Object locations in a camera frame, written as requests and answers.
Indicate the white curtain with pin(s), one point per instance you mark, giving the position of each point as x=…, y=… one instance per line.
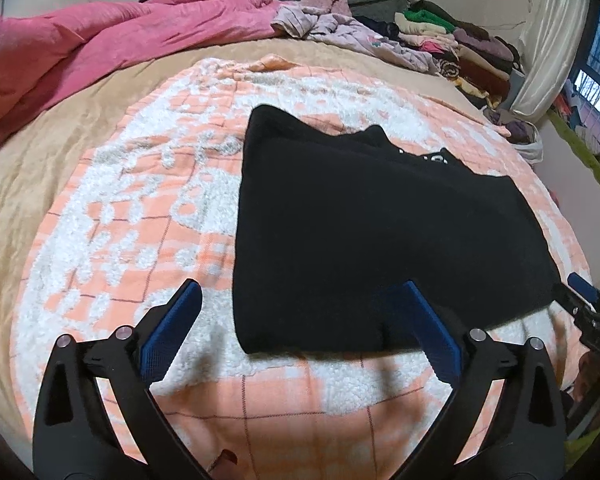
x=549, y=42

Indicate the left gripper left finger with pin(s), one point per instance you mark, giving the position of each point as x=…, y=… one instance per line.
x=164, y=328

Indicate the lilac crumpled clothes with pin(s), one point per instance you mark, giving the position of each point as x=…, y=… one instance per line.
x=331, y=22

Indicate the orange white plush blanket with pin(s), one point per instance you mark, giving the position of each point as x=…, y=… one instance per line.
x=157, y=203

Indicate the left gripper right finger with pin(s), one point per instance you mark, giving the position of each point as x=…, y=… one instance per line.
x=438, y=340

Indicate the right hand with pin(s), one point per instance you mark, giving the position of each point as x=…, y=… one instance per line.
x=588, y=375

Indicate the stack of folded clothes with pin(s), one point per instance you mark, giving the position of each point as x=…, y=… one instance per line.
x=485, y=68

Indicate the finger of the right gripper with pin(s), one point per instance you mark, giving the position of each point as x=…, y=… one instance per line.
x=566, y=298
x=586, y=290

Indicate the black IKISS sweater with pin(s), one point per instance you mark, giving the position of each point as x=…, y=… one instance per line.
x=329, y=226

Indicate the pink quilt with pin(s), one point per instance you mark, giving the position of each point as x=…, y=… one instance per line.
x=49, y=57

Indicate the beige bed sheet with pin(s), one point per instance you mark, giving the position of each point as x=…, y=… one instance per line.
x=37, y=161

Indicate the white bag with clothes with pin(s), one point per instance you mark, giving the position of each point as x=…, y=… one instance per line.
x=523, y=135

